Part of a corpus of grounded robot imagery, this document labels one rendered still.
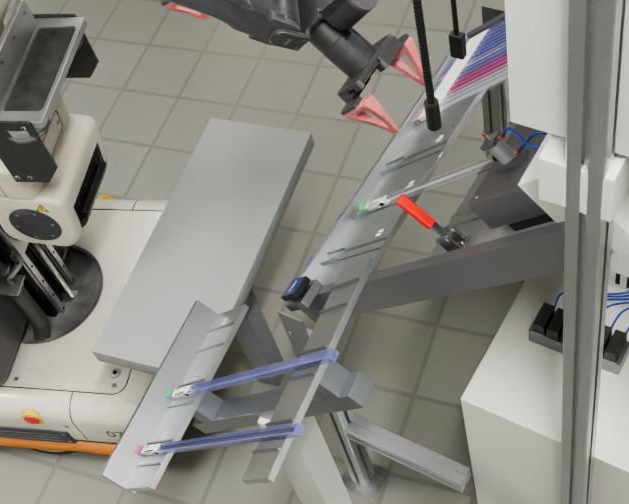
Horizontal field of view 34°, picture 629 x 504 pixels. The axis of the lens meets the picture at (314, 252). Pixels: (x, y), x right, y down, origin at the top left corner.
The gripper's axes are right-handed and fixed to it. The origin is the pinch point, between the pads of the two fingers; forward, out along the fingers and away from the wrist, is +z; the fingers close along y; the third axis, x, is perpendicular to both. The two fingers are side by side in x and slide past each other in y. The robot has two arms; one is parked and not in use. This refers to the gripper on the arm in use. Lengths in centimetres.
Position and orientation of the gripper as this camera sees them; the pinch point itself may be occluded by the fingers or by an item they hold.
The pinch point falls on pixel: (408, 104)
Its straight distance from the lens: 153.1
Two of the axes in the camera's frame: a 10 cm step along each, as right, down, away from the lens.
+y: 5.1, -7.8, 3.8
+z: 7.5, 6.1, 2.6
